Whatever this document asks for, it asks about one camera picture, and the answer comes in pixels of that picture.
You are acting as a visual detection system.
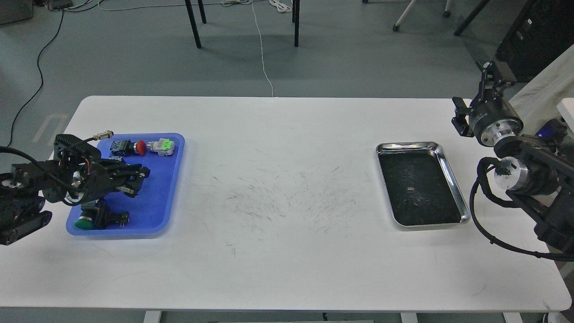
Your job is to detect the green white switch component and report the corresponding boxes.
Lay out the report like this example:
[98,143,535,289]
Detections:
[146,138,176,156]

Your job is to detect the green push button switch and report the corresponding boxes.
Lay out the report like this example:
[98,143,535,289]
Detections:
[74,199,130,231]

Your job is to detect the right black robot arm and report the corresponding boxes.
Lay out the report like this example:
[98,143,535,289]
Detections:
[451,60,574,262]

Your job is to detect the beige cloth cover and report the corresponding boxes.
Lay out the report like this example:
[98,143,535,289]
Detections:
[510,45,574,135]

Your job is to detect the black cabinet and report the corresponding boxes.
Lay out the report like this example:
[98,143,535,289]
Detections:
[495,0,574,83]

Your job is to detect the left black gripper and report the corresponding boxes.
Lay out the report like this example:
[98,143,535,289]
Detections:
[70,160,151,204]

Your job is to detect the blue plastic tray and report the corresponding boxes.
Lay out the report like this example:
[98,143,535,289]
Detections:
[66,133,185,240]

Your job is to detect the black chair legs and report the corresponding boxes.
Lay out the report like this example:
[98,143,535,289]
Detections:
[184,0,301,49]

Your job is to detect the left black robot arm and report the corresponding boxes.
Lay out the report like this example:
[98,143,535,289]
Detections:
[0,131,150,245]

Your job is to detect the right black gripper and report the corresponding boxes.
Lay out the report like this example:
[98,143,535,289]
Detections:
[451,61,524,147]

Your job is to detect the metal tray with black mat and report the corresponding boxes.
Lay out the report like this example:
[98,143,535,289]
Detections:
[376,141,471,231]

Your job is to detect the white floor cable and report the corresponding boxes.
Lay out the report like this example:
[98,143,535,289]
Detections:
[97,0,293,97]

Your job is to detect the red push button switch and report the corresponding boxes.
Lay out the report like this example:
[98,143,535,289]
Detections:
[109,140,147,157]

